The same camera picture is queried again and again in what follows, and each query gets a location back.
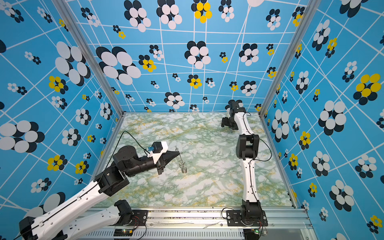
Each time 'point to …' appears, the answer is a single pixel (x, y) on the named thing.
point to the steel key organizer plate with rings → (181, 163)
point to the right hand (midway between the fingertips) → (229, 126)
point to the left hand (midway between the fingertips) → (178, 152)
